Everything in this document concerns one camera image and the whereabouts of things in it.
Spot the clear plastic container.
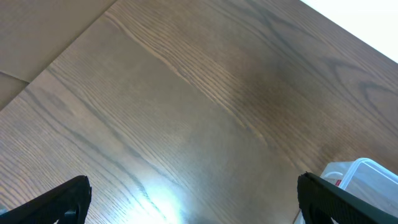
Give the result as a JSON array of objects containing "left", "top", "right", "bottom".
[{"left": 294, "top": 157, "right": 397, "bottom": 224}]

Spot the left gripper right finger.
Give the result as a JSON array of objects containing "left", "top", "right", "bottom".
[{"left": 297, "top": 172, "right": 397, "bottom": 224}]

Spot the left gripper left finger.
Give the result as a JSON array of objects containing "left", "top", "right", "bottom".
[{"left": 1, "top": 175, "right": 92, "bottom": 224}]

